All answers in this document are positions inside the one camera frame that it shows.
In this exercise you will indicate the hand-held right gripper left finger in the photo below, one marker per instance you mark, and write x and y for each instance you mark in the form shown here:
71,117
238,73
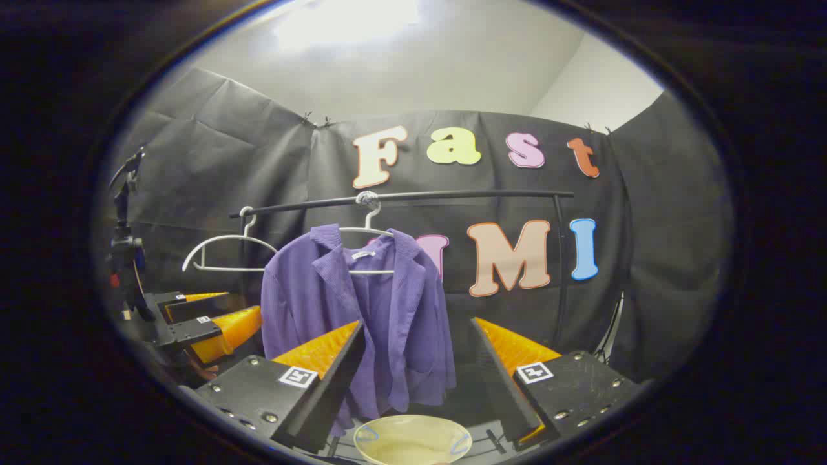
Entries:
333,387

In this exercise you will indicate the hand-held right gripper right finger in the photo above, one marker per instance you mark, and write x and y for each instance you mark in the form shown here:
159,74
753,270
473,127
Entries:
501,381

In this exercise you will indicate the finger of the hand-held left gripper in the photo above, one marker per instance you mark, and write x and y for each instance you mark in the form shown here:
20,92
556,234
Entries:
169,299
190,330

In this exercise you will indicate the purple jacket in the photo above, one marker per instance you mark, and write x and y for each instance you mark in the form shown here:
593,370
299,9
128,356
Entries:
387,323

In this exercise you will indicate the cream laundry hamper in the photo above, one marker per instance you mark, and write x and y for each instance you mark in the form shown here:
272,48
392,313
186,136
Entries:
413,442

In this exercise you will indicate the white clothes hanger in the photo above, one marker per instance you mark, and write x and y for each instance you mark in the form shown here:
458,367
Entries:
219,240
367,219

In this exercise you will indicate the black clothes rack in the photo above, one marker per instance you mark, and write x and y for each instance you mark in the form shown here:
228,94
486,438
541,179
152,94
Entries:
452,195

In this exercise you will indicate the black backdrop cloth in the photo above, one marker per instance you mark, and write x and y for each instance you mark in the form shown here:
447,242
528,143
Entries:
258,168

